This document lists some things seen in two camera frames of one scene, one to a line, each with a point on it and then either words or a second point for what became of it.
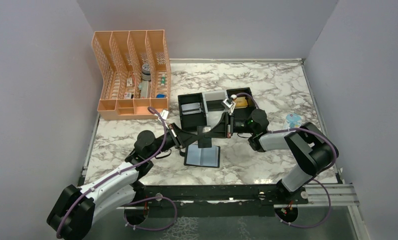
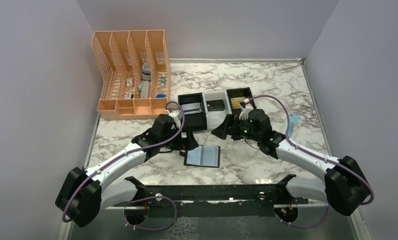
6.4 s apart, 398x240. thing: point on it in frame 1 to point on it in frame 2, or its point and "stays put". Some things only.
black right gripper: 220,130 stays put
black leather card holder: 207,157 stays put
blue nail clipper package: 294,120 stays put
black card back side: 204,142 to 215,105
